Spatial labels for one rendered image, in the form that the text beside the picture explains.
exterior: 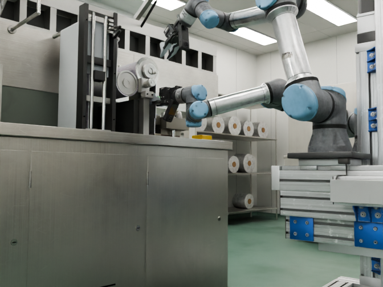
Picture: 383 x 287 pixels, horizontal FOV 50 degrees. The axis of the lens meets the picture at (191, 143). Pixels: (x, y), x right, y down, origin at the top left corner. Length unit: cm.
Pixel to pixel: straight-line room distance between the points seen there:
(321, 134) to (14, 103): 139
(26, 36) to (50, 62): 16
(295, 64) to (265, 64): 586
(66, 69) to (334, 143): 125
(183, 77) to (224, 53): 407
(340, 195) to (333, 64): 536
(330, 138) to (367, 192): 26
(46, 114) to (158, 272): 95
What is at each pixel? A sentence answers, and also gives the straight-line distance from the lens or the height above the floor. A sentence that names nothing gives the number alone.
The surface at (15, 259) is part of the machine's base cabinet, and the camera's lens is 147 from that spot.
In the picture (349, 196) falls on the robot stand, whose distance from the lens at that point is 131.
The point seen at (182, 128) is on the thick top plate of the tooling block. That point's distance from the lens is 216.
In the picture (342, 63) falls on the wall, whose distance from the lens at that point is 656.
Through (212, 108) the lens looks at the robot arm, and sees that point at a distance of 174.
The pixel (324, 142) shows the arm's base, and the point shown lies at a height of 85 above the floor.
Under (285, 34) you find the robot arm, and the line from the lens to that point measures 149.
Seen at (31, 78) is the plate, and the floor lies 119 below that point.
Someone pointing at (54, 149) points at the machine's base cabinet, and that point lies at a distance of 149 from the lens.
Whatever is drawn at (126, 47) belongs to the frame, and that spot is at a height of 147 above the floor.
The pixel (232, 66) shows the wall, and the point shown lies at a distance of 687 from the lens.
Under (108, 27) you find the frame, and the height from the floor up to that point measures 137.
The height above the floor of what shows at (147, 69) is 125.
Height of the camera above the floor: 75
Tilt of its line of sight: 4 degrees up
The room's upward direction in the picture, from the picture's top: straight up
